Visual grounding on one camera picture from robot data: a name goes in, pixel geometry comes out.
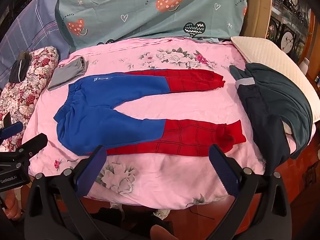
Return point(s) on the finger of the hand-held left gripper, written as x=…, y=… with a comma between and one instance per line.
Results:
x=12, y=129
x=33, y=143

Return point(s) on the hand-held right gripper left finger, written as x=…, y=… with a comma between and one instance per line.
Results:
x=93, y=168

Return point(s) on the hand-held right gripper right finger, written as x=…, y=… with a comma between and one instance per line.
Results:
x=223, y=170

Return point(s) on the blue and red pants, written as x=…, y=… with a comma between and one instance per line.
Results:
x=100, y=110

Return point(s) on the person's left hand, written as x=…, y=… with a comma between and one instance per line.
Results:
x=12, y=206

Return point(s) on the red floral quilt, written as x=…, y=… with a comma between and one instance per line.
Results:
x=32, y=87

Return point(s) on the pink floral blanket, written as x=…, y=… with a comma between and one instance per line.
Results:
x=175, y=180

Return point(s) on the navy garment with grey patch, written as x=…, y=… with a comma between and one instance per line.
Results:
x=260, y=120

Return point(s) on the dark grey-trimmed garment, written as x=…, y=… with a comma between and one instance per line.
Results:
x=20, y=67

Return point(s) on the grey folded garment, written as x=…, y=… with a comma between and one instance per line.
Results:
x=65, y=73

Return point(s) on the dark teal garment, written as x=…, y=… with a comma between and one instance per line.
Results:
x=287, y=97

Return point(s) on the white quilted pillow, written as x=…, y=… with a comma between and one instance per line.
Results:
x=275, y=57

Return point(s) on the wooden headboard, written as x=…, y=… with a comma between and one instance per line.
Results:
x=260, y=7

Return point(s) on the display cabinet with plates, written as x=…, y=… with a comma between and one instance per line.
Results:
x=295, y=12

